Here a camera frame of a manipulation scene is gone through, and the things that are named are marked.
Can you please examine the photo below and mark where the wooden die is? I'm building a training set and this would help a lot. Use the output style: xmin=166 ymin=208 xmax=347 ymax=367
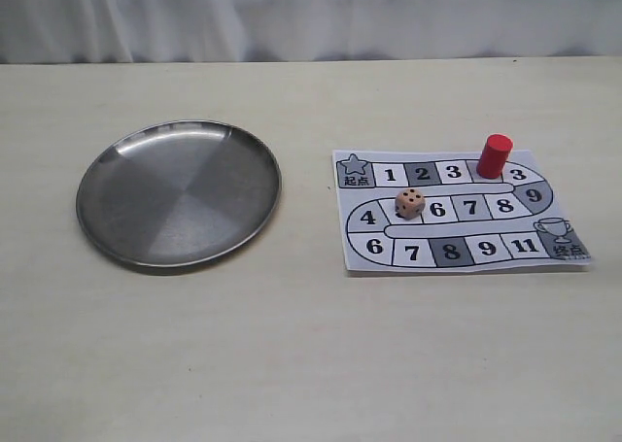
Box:
xmin=395 ymin=187 xmax=426 ymax=220

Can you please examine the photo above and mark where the red cylinder game piece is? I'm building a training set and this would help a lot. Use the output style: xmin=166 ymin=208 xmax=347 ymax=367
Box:
xmin=476 ymin=133 xmax=513 ymax=179

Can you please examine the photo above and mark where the paper game board sheet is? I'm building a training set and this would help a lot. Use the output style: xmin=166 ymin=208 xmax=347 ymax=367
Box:
xmin=332 ymin=150 xmax=592 ymax=274

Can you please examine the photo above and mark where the round metal plate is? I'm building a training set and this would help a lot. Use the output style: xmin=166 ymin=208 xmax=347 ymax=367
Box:
xmin=75 ymin=119 xmax=283 ymax=271

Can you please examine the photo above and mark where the white backdrop curtain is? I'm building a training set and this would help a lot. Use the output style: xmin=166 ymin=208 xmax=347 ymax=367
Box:
xmin=1 ymin=0 xmax=621 ymax=64

